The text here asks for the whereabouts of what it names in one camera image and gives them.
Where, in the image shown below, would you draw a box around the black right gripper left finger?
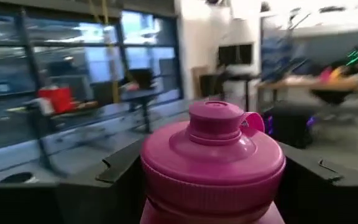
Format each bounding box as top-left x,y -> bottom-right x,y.
56,138 -> 146,224

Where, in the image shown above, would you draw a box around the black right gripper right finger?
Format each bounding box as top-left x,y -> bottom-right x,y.
278,142 -> 358,224

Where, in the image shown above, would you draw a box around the magenta sports bottle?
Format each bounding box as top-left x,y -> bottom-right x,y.
139,100 -> 288,224

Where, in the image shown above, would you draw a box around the black computer pink lights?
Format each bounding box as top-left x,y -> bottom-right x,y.
264,104 -> 318,149

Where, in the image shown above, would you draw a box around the red container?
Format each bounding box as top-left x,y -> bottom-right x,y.
37,86 -> 75,114

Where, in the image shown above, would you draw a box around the wooden workbench black legs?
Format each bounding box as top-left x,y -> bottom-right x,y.
255,73 -> 358,150

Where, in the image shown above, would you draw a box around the pink cloth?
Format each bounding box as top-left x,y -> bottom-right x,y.
319,67 -> 334,82

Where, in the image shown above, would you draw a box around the yellow cloth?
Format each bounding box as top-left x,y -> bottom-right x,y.
331,65 -> 348,81

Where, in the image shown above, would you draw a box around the large glass window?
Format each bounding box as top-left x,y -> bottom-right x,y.
0,9 -> 185,153

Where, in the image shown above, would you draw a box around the yellow vertical pole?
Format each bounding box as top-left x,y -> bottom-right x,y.
103,0 -> 120,103

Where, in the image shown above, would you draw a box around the black wall screen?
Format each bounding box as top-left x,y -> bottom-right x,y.
218,43 -> 254,67

